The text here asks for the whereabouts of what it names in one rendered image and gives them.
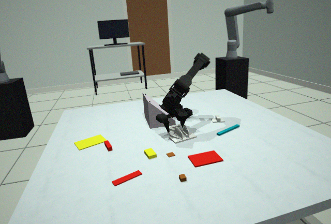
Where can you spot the teal rectangular bar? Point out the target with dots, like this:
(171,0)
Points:
(227,130)

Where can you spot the red flat bar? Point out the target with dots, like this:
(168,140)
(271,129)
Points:
(126,178)

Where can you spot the red flat plate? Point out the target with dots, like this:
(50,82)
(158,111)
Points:
(205,158)

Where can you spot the small red block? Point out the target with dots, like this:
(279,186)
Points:
(108,145)

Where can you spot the small brown cube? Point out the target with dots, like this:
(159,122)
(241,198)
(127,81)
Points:
(182,178)

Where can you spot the yellow flat plate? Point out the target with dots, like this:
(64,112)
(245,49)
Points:
(89,142)

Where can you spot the small brown flat tile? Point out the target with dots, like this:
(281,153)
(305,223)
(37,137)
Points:
(170,154)

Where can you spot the yellow rectangular block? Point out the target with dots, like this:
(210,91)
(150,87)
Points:
(150,153)

